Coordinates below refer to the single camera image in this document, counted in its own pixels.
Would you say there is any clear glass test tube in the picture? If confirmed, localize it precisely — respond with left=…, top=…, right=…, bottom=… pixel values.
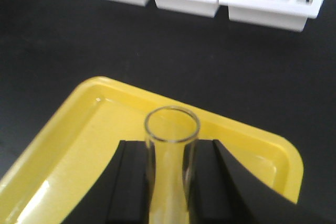
left=144, top=105, right=200, bottom=223

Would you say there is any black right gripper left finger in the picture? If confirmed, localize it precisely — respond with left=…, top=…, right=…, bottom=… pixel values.
left=63, top=140, right=149, bottom=223

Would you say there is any white bin right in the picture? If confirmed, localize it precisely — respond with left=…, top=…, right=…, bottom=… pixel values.
left=219, top=0, right=324, bottom=32

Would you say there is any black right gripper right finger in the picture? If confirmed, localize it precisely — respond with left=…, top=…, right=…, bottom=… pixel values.
left=190, top=140, right=331, bottom=224

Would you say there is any yellow plastic tray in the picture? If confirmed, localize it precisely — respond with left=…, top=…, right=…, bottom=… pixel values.
left=1, top=77, right=303, bottom=223

